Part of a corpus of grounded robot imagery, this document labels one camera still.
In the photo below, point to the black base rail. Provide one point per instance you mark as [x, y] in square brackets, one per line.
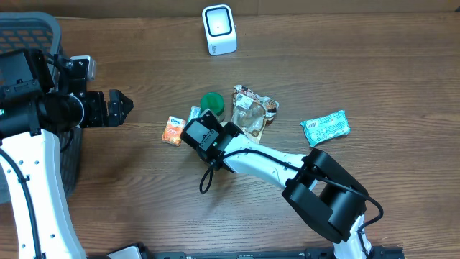
[139, 250]

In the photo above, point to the grey plastic mesh basket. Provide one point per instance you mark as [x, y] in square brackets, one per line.
[42, 31]

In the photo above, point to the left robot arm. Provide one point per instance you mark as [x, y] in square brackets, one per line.
[42, 96]

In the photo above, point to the mint green wipes pack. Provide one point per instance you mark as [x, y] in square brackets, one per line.
[326, 128]

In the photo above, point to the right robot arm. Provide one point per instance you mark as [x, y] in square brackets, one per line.
[325, 196]

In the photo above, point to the beige snack pouch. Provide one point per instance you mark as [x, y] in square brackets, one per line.
[252, 112]

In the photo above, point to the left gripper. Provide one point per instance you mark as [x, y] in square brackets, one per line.
[101, 117]

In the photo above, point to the green lid jar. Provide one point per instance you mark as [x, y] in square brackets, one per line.
[214, 102]

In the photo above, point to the white barcode scanner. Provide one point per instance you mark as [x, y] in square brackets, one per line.
[220, 30]

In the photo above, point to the orange tissue pack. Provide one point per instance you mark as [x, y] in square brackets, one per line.
[173, 130]

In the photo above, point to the blue tissue pack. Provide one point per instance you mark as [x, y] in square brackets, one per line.
[195, 112]

